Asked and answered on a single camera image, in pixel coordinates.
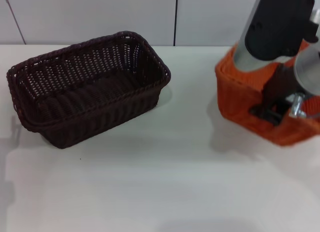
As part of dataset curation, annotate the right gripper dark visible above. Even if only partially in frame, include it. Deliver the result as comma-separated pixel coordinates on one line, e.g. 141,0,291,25
249,63,307,128

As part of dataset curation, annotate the dark brown woven basket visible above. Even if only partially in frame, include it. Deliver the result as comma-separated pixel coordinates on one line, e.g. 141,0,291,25
6,30,172,149

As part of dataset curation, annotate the orange woven basket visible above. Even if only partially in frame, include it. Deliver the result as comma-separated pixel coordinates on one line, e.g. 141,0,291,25
214,40,320,147

